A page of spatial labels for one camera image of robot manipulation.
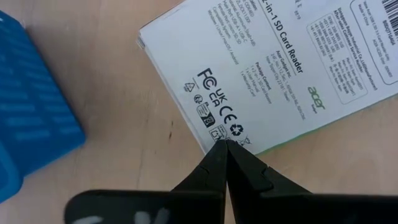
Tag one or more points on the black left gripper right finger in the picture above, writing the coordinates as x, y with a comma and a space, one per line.
248, 186

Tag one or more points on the white card reader box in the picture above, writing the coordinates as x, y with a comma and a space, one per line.
280, 77

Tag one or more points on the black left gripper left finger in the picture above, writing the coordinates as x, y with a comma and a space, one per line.
205, 180

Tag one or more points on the blue plastic basket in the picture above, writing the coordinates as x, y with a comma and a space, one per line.
31, 109

